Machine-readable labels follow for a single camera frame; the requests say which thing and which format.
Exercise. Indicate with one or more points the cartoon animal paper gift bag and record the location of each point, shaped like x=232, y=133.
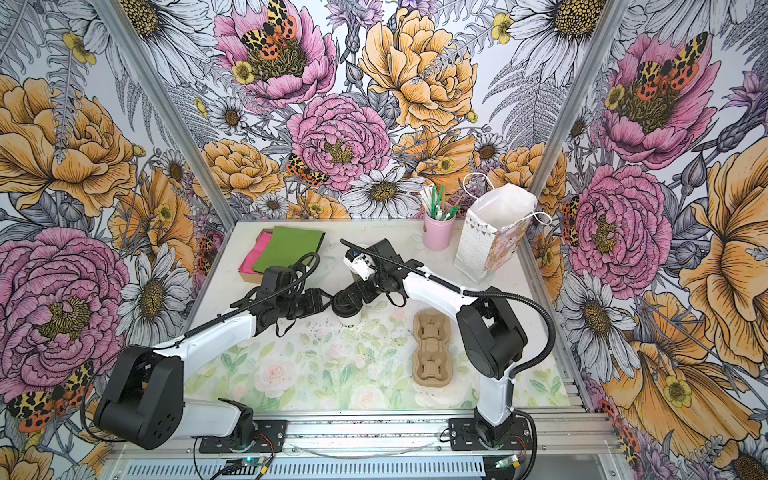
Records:
x=493, y=228

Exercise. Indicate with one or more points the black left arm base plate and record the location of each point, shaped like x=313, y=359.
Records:
x=266, y=436

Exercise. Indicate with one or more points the pink paper napkin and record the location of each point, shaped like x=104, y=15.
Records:
x=246, y=268

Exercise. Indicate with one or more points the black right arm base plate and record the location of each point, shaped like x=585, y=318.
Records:
x=476, y=434

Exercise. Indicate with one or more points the white ventilated cable duct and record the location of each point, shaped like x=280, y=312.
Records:
x=451, y=467

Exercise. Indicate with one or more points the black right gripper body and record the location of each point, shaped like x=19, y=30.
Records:
x=372, y=288

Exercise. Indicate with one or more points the pink plastic straw cup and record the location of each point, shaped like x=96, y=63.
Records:
x=437, y=233

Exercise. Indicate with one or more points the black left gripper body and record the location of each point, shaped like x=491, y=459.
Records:
x=297, y=306

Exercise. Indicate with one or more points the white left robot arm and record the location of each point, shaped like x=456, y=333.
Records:
x=144, y=402

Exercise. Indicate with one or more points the aluminium left corner post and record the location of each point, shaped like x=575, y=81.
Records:
x=118, y=25

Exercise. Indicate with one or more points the aluminium corner post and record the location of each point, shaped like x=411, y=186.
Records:
x=606, y=31
x=118, y=25

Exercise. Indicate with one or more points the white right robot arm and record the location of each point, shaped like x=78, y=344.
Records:
x=493, y=337

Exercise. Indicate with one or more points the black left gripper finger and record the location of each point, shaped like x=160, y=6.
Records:
x=327, y=294
x=317, y=308

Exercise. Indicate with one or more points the black plastic cup lid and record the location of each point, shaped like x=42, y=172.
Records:
x=347, y=303

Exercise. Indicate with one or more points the brown pulp cup carrier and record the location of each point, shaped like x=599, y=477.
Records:
x=432, y=364

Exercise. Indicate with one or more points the aluminium right corner post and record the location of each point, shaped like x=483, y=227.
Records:
x=606, y=31

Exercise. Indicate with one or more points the aluminium front frame rail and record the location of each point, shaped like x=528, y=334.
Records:
x=349, y=433

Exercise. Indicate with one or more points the white paper coffee cup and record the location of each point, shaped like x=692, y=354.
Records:
x=351, y=322

